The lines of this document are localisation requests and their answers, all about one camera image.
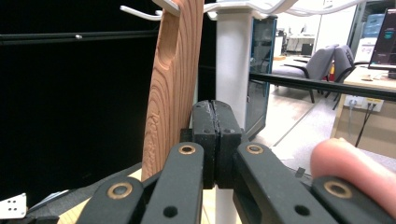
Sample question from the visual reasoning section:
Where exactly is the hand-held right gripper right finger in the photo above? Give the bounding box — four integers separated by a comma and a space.
214, 99, 244, 190

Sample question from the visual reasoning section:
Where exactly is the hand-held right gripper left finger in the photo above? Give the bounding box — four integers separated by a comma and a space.
179, 99, 218, 190

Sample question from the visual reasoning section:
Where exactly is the wooden cutting board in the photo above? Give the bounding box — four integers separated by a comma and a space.
140, 0, 205, 182

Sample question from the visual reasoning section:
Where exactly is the white hook rack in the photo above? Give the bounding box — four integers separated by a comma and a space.
120, 0, 370, 224

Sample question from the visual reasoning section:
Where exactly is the blue glass cabinet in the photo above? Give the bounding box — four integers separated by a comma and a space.
245, 15, 278, 140

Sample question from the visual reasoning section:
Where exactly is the grey office chair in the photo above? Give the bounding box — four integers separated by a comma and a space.
325, 45, 372, 110
272, 44, 340, 105

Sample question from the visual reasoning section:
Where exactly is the white power socket strip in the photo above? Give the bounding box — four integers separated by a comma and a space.
343, 95, 385, 113

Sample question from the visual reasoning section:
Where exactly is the light wooden desk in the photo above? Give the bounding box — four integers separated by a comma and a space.
330, 65, 396, 161

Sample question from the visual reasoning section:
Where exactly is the black computer monitor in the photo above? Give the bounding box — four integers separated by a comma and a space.
368, 7, 396, 79

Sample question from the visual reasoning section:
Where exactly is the black horizontal frame bar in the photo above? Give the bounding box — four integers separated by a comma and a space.
248, 72, 396, 103
0, 29, 161, 47

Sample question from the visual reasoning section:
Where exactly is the black power cable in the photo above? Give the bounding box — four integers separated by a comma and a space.
354, 103, 377, 147

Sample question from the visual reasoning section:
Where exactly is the white perforated metal bracket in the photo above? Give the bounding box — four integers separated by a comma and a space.
0, 192, 28, 220

